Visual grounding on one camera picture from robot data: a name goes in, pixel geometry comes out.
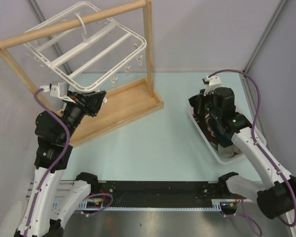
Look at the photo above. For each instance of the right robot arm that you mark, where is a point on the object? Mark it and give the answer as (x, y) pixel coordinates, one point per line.
(256, 153)

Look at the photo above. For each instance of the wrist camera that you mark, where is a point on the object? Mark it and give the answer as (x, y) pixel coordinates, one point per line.
(57, 89)
(211, 83)

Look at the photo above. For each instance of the white plastic basket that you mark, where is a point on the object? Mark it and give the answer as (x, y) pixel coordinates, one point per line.
(211, 142)

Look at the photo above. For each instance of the white plastic clip hanger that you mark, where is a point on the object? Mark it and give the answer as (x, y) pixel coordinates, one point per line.
(87, 42)

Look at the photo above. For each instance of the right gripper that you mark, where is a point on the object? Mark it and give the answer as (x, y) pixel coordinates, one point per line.
(199, 101)

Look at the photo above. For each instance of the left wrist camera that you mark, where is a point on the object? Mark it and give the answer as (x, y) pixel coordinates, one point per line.
(57, 89)

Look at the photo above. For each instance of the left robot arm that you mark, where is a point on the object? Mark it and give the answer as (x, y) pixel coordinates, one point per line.
(53, 137)

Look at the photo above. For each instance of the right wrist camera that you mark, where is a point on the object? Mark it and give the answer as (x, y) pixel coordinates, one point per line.
(211, 83)

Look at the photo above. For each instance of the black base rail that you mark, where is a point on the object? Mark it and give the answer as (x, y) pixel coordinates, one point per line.
(202, 195)

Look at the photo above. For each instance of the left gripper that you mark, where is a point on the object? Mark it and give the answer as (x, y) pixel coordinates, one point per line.
(91, 102)

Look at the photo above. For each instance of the wooden hanging rack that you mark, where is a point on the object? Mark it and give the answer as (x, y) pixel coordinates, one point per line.
(123, 104)

